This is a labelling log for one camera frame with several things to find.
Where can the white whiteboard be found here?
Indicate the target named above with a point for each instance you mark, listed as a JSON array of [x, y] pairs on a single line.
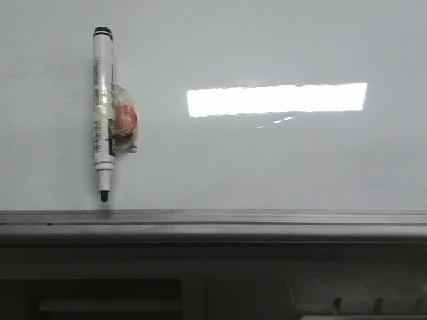
[[241, 104]]

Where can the grey aluminium whiteboard frame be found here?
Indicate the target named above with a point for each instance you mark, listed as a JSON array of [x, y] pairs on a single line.
[[151, 226]]

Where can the white black whiteboard marker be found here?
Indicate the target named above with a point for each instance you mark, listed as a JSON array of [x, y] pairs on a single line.
[[115, 120]]

